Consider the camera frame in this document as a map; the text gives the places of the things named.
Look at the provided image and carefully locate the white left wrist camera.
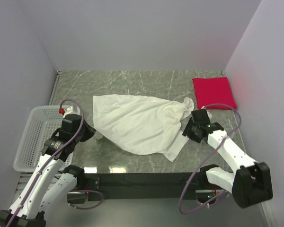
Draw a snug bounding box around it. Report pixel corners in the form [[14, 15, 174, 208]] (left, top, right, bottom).
[[58, 106, 73, 117]]

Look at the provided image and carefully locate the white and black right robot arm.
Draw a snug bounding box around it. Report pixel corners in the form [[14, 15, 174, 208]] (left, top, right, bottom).
[[183, 109, 273, 208]]

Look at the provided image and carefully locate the white t shirt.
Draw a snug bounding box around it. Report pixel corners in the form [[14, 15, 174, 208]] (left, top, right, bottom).
[[93, 94, 194, 162]]

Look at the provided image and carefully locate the aluminium rail frame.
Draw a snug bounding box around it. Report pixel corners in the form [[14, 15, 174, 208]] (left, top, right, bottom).
[[12, 173, 32, 204]]

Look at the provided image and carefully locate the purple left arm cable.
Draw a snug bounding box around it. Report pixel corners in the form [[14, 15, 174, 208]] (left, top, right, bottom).
[[4, 99, 105, 227]]

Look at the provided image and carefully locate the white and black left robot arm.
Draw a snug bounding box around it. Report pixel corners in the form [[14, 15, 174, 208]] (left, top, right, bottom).
[[0, 113, 96, 227]]

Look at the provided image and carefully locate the black base beam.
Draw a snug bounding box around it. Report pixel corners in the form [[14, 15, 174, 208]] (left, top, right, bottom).
[[74, 173, 223, 201]]

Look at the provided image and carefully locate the folded red t shirt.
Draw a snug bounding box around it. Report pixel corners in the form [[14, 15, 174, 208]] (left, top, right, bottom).
[[192, 77, 237, 110]]

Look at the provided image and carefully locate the white plastic basket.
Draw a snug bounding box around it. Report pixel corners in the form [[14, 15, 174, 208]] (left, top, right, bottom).
[[13, 105, 81, 173]]

